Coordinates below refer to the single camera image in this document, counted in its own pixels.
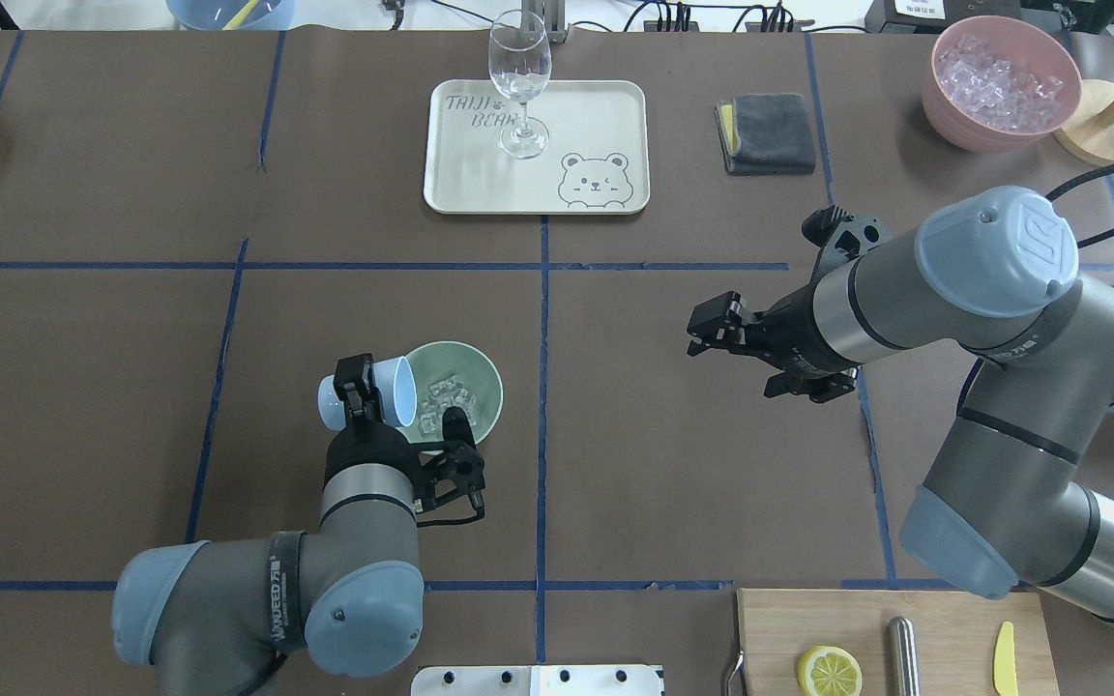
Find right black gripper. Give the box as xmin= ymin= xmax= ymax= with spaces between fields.
xmin=687 ymin=290 xmax=858 ymax=402

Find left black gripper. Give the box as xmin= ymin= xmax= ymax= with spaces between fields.
xmin=324 ymin=354 xmax=476 ymax=486

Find light blue cup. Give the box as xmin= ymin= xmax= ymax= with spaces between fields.
xmin=315 ymin=354 xmax=419 ymax=432

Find green bowl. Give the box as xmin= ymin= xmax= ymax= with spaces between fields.
xmin=402 ymin=340 xmax=504 ymax=445

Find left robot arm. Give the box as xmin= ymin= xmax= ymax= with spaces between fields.
xmin=111 ymin=354 xmax=485 ymax=695

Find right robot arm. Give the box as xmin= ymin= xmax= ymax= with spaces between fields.
xmin=687 ymin=164 xmax=1114 ymax=626

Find clear ice cubes in bowl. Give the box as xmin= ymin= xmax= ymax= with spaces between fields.
xmin=417 ymin=374 xmax=478 ymax=437

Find pink bowl with ice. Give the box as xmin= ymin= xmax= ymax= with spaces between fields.
xmin=924 ymin=14 xmax=1082 ymax=153

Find blue bowl with fork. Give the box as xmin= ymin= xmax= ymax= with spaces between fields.
xmin=166 ymin=0 xmax=296 ymax=31

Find grey folded cloth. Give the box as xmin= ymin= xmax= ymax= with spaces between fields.
xmin=715 ymin=94 xmax=815 ymax=176

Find cream bear tray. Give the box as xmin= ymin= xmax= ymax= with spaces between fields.
xmin=423 ymin=79 xmax=651 ymax=216

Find steel muddler black tip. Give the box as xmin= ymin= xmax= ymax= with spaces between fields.
xmin=888 ymin=616 xmax=924 ymax=695

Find lemon half slice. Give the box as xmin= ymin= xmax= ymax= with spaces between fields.
xmin=797 ymin=645 xmax=864 ymax=696

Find bamboo cutting board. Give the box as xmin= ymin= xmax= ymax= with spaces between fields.
xmin=737 ymin=589 xmax=1061 ymax=695

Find clear wine glass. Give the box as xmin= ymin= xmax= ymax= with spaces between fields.
xmin=487 ymin=9 xmax=553 ymax=160

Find yellow plastic knife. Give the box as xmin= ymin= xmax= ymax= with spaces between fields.
xmin=991 ymin=621 xmax=1018 ymax=696

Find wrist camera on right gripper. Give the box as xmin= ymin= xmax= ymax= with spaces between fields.
xmin=801 ymin=204 xmax=893 ymax=278

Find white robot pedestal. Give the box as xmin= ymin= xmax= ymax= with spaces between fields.
xmin=410 ymin=664 xmax=666 ymax=695

